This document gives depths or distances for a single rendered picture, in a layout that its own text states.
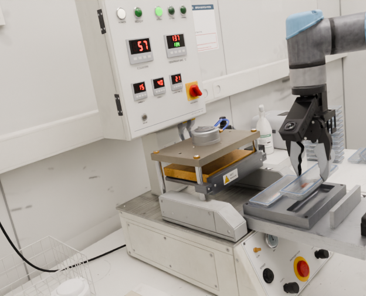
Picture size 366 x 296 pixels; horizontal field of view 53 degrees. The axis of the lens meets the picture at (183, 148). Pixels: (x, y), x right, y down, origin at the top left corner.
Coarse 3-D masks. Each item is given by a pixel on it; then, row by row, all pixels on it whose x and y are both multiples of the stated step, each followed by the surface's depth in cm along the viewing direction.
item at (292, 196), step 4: (336, 168) 86; (332, 172) 85; (328, 176) 84; (320, 180) 81; (316, 184) 79; (320, 184) 83; (312, 188) 78; (316, 188) 82; (280, 192) 79; (284, 192) 78; (308, 192) 77; (288, 196) 79; (292, 196) 77; (296, 196) 76; (300, 196) 76; (304, 196) 76; (300, 200) 78
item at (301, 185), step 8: (312, 168) 88; (304, 176) 84; (312, 176) 84; (320, 176) 83; (288, 184) 81; (296, 184) 81; (304, 184) 80; (312, 184) 79; (288, 192) 78; (296, 192) 77; (304, 192) 76
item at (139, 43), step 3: (132, 42) 97; (135, 42) 98; (138, 42) 98; (141, 42) 99; (144, 42) 100; (147, 42) 100; (132, 45) 97; (135, 45) 98; (138, 45) 98; (141, 45) 99; (144, 45) 100; (147, 45) 100; (135, 48) 98; (138, 48) 98; (141, 48) 99; (144, 48) 100; (147, 48) 100; (135, 51) 98; (138, 51) 98; (141, 51) 99
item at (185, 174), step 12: (228, 156) 103; (240, 156) 101; (168, 168) 101; (180, 168) 100; (192, 168) 98; (204, 168) 96; (216, 168) 95; (168, 180) 103; (180, 180) 99; (192, 180) 96; (204, 180) 93
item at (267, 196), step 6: (288, 174) 97; (282, 180) 94; (288, 180) 94; (270, 186) 92; (276, 186) 91; (282, 186) 91; (264, 192) 89; (270, 192) 88; (276, 192) 88; (252, 198) 87; (258, 198) 86; (264, 198) 86; (270, 198) 85; (276, 198) 85
